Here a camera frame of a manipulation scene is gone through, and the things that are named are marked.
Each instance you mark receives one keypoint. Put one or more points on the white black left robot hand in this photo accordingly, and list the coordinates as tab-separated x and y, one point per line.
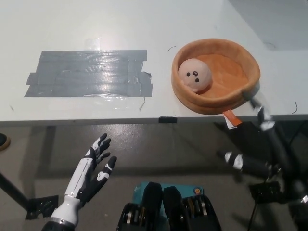
81	173

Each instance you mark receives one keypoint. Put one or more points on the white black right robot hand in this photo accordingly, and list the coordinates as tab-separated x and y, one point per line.
265	121

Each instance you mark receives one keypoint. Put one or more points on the beige plush dumpling with face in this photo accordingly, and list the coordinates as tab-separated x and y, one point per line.
195	74

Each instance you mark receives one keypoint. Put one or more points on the black teal robot body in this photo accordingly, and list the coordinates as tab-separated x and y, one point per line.
173	211

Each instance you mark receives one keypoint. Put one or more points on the orange white fabric tag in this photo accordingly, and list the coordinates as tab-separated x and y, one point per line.
232	120

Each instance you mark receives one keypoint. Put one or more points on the orange plush steamer basket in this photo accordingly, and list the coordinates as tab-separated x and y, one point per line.
228	74

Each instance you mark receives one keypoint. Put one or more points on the black shoe tan sole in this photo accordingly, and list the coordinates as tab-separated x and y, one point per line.
3	141

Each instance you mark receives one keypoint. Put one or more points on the small black tape piece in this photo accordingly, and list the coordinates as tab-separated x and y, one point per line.
168	119

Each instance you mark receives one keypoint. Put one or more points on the grey duct tape patch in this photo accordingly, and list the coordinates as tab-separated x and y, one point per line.
89	74

